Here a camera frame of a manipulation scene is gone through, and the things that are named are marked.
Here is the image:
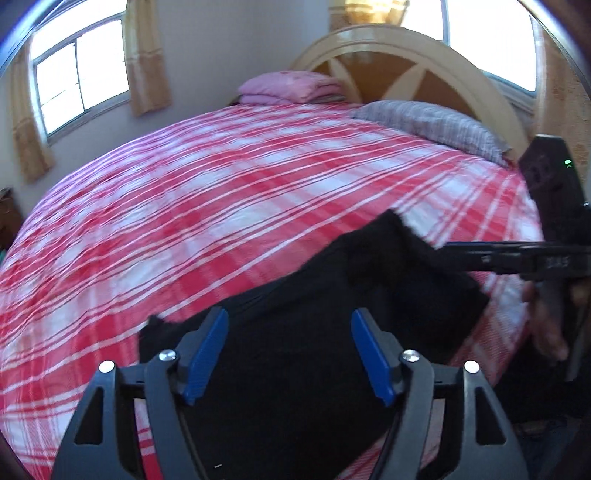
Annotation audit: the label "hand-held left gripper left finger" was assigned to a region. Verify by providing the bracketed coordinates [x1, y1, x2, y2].
[51, 307, 230, 480]

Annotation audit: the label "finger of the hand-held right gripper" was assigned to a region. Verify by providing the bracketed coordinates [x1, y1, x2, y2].
[441, 240, 525, 278]

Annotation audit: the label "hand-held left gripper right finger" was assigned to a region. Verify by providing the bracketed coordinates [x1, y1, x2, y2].
[351, 308, 530, 480]

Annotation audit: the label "black pants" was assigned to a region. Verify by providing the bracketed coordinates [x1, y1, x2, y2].
[139, 210, 491, 480]

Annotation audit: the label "person's right hand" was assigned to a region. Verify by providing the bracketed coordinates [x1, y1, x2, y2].
[522, 281, 571, 361]

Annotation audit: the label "golden patterned curtain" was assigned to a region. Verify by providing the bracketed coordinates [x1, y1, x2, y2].
[329, 0, 413, 29]
[530, 22, 591, 197]

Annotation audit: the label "grey striped pillow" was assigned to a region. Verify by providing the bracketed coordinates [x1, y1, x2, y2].
[351, 99, 512, 165]

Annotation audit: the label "window behind headboard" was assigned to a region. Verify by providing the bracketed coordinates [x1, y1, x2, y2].
[401, 0, 539, 94]

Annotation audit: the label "red plaid bed sheet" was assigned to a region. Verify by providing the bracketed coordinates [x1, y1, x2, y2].
[0, 102, 546, 480]

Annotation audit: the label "cream wooden headboard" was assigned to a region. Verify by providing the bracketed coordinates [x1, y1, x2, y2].
[291, 25, 532, 162]

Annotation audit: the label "dark wooden furniture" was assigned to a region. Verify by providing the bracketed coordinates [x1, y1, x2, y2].
[0, 186, 22, 252]

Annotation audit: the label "pink folded blanket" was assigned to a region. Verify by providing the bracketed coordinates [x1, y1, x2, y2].
[238, 70, 345, 106]

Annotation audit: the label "tan curtain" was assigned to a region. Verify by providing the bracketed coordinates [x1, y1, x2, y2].
[121, 0, 175, 117]
[9, 50, 57, 184]

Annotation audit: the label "large sliding window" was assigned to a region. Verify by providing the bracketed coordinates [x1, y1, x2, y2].
[29, 11, 133, 138]

